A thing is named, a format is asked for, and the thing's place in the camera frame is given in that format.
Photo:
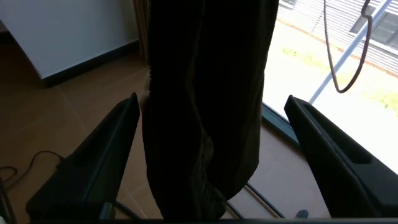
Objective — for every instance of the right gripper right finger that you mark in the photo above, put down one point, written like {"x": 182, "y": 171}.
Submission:
{"x": 342, "y": 174}

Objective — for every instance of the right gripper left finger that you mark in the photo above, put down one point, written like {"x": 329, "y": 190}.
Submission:
{"x": 102, "y": 161}

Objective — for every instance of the window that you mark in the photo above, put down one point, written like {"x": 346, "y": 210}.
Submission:
{"x": 311, "y": 77}

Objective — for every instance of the brown curtain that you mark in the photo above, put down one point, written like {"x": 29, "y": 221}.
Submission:
{"x": 141, "y": 25}

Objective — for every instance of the pink clothes hanger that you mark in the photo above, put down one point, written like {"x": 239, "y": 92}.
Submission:
{"x": 342, "y": 91}

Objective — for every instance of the black shorts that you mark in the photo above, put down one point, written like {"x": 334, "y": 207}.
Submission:
{"x": 202, "y": 109}

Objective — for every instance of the black clothes rack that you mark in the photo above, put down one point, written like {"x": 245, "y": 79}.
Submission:
{"x": 301, "y": 214}

